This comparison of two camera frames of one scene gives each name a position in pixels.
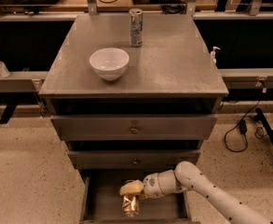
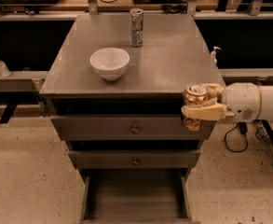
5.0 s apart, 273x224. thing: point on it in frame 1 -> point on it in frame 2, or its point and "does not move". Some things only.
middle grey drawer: [132, 160] does not move
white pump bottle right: [213, 60] does not move
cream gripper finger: [133, 187] -> [206, 112]
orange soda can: [129, 205] -> [194, 94]
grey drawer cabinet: [146, 121] does not move
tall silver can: [135, 27] does not move
